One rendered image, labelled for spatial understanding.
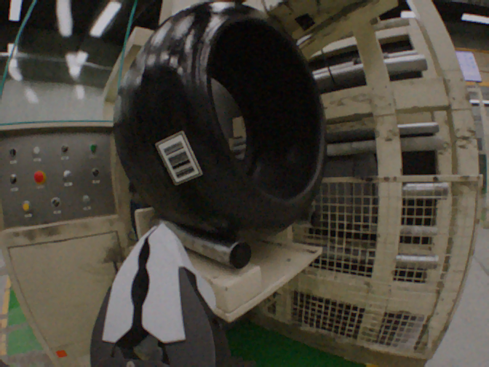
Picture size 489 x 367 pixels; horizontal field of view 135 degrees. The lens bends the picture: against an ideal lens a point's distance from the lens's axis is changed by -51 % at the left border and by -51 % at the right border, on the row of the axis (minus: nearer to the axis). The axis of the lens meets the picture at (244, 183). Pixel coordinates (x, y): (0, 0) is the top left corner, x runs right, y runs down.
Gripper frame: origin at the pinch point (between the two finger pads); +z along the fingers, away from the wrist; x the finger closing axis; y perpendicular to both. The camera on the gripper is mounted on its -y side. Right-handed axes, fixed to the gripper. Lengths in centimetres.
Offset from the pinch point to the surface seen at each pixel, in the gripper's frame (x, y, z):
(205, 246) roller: -5.5, 18.7, 12.3
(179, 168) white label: -0.7, 3.1, 13.0
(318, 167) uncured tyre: 22.4, 27.2, 29.2
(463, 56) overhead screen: 395, 72, 169
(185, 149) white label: 1.2, 1.4, 13.6
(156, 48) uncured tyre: 2.4, -11.7, 22.2
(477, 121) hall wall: 977, 452, 324
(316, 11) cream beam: 53, -8, 70
